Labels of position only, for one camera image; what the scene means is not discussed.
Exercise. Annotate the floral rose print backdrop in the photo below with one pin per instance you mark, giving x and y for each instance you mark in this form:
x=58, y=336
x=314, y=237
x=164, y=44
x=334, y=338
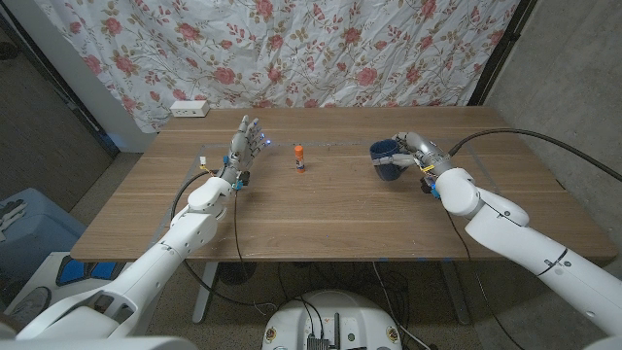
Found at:
x=291, y=48

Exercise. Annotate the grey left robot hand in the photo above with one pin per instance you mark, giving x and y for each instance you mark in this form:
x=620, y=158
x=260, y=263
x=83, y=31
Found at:
x=240, y=150

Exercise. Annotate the orange capped glue stick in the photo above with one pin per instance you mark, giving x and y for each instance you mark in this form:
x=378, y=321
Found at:
x=299, y=160

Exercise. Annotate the white board with blue pads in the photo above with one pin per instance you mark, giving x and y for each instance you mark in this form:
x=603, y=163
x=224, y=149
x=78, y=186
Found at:
x=48, y=272

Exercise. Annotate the white object on bin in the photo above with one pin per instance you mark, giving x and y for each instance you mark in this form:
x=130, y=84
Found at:
x=12, y=216

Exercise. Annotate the black backdrop stand pole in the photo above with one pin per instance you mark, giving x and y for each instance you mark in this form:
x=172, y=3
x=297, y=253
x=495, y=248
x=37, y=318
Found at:
x=500, y=53

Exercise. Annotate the dark blue ceramic mug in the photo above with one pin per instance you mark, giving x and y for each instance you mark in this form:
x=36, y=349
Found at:
x=389, y=171

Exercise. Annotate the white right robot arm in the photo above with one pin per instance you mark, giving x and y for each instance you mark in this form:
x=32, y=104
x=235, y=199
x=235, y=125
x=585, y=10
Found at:
x=515, y=233

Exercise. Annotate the white power strip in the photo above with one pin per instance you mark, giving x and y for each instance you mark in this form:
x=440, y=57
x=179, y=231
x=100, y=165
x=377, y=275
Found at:
x=189, y=109

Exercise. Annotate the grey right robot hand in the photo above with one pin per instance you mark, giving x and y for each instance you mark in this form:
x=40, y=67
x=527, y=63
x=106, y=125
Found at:
x=427, y=153

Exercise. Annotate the blue plastic storage bin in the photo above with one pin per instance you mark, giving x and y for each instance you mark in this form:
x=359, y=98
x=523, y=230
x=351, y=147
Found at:
x=44, y=233

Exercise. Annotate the grey table leg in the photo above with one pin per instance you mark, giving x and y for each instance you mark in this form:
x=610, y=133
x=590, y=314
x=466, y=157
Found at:
x=457, y=296

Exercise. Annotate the black slanted frame bar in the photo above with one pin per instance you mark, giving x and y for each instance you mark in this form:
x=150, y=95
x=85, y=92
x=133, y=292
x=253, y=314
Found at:
x=63, y=87

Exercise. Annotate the black round floor object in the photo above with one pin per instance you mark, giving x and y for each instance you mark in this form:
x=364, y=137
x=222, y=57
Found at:
x=235, y=273

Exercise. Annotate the white table leg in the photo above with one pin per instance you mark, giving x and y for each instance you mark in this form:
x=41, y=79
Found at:
x=204, y=291

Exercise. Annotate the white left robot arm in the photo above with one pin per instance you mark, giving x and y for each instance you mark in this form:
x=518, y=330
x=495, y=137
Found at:
x=184, y=238

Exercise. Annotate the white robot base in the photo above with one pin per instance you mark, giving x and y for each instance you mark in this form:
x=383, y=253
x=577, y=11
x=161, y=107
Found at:
x=291, y=316

